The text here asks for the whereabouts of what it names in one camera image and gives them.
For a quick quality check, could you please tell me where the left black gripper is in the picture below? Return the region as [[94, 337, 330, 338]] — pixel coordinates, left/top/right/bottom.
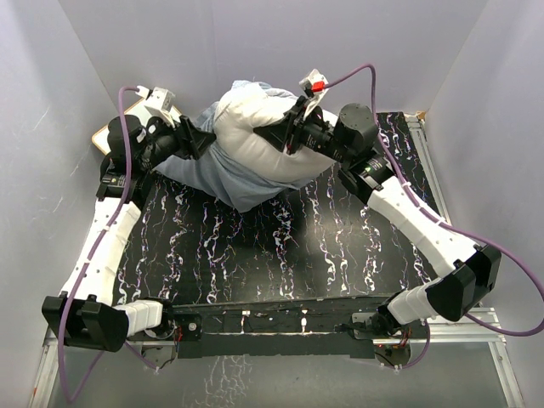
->
[[137, 111, 213, 171]]

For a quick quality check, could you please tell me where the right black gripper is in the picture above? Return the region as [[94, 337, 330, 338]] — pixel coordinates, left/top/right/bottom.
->
[[254, 98, 352, 166]]

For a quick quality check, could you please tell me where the white pillow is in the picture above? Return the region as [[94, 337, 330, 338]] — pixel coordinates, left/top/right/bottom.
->
[[212, 80, 335, 184]]

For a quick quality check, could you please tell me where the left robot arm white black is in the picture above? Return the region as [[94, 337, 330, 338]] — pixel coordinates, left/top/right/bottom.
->
[[42, 115, 216, 352]]

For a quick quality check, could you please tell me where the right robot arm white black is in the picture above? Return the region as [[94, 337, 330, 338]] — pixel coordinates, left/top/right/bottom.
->
[[254, 97, 502, 337]]

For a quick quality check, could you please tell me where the white board orange edge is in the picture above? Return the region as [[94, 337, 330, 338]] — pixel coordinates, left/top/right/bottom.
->
[[91, 97, 148, 155]]

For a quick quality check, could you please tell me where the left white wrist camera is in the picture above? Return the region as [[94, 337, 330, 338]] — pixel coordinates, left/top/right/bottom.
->
[[136, 85, 175, 128]]

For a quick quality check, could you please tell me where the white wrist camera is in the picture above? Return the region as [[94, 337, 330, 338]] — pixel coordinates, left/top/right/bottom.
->
[[298, 69, 328, 117], [136, 85, 175, 128]]

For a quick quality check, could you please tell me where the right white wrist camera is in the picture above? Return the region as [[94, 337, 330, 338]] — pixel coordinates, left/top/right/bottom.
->
[[298, 69, 328, 117]]

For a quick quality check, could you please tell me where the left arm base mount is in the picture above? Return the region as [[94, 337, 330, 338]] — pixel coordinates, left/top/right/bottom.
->
[[125, 314, 202, 374]]

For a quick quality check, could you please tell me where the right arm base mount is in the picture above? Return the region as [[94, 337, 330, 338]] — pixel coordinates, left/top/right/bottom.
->
[[334, 306, 431, 374]]

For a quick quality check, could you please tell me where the aluminium frame rail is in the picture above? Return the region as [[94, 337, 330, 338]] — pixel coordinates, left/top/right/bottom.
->
[[29, 112, 526, 408]]

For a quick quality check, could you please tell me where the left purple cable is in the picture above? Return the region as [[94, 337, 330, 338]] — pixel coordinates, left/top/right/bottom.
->
[[54, 85, 148, 404]]

